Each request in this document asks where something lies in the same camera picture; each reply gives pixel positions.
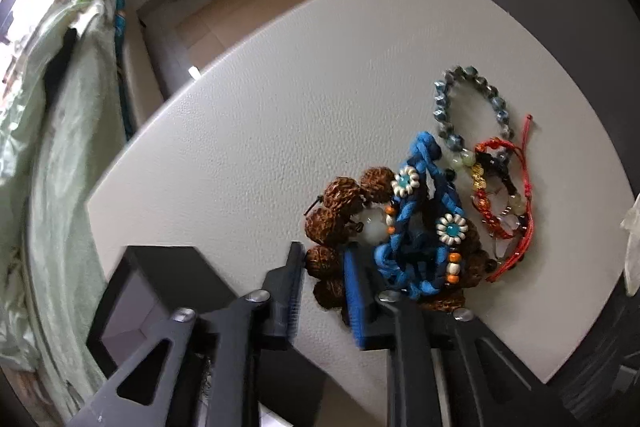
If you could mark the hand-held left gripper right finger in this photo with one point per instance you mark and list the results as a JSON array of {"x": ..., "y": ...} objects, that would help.
[{"x": 356, "y": 302}]

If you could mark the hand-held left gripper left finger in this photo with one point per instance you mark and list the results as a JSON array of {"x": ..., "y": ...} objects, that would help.
[{"x": 294, "y": 292}]

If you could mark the black jewelry box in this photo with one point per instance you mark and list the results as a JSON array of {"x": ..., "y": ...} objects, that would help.
[{"x": 165, "y": 277}]

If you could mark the white low table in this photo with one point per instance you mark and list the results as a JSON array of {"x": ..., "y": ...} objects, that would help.
[{"x": 280, "y": 107}]

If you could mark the bed with green sheet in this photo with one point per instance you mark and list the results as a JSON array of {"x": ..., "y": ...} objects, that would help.
[{"x": 145, "y": 72}]

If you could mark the pale crumpled wrapper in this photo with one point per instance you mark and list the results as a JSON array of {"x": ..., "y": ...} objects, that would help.
[{"x": 631, "y": 219}]

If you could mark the flattened cardboard sheets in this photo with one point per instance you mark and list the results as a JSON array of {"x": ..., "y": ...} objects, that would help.
[{"x": 240, "y": 2}]

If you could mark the green duvet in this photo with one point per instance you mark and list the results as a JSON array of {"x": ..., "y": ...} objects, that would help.
[{"x": 30, "y": 107}]

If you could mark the black cloth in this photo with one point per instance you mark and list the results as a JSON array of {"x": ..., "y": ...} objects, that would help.
[{"x": 60, "y": 62}]

